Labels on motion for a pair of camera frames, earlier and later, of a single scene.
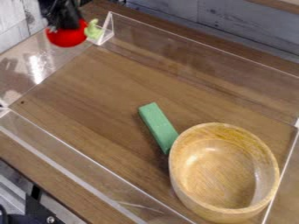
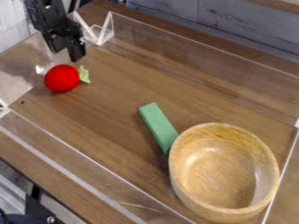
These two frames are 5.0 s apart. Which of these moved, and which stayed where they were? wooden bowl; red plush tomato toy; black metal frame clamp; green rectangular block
Moved: red plush tomato toy
Stayed: wooden bowl; green rectangular block; black metal frame clamp
